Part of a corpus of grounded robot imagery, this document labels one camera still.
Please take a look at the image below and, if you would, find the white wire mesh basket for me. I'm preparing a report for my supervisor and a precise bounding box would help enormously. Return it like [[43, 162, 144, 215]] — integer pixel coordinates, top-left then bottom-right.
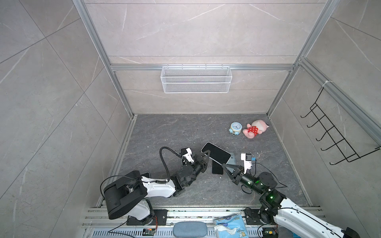
[[160, 66, 232, 94]]

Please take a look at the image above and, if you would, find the light blue phone case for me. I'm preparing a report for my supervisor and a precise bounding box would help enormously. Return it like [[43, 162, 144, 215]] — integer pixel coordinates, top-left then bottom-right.
[[226, 153, 237, 174]]

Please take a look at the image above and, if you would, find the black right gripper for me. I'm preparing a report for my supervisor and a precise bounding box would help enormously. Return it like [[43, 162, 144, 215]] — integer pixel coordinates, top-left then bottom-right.
[[223, 164, 265, 197]]

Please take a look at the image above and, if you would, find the grey blue cushion pad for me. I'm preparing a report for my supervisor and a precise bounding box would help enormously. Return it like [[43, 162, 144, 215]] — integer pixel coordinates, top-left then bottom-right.
[[173, 222, 208, 238]]

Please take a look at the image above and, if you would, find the cased phone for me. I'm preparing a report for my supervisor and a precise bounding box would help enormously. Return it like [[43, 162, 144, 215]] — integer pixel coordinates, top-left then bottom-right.
[[201, 142, 231, 164]]

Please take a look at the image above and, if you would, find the blue tissue pack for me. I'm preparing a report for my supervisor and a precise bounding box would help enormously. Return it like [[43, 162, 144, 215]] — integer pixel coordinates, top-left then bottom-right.
[[213, 214, 249, 238]]

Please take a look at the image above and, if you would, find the pink plush pig toy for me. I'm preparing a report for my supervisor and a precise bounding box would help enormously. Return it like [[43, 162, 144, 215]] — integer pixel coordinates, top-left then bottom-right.
[[242, 120, 269, 139]]

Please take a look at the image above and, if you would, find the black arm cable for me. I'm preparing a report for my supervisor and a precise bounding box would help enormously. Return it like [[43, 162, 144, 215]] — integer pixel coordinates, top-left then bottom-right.
[[159, 146, 183, 182]]

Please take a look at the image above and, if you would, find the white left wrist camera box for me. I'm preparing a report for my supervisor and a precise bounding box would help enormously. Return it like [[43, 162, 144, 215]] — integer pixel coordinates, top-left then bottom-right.
[[181, 147, 194, 165]]

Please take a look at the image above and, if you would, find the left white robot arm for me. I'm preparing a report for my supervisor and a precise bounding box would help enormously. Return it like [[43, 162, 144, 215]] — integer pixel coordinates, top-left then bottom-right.
[[101, 146, 210, 221]]

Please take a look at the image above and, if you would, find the blue cream alarm clock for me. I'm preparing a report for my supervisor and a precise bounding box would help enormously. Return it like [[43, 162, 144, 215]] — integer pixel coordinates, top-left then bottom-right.
[[229, 122, 243, 135]]

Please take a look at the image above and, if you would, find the black wire hook rack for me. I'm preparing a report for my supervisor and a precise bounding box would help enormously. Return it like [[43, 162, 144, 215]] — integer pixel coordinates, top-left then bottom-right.
[[300, 87, 381, 166]]

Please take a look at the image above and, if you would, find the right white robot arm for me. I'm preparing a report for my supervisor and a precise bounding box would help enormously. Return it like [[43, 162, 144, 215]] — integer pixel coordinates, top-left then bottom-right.
[[222, 164, 360, 238]]

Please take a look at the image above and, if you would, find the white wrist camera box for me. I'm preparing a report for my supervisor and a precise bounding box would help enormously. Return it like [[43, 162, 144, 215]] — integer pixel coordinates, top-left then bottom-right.
[[241, 153, 257, 173], [181, 147, 194, 165]]

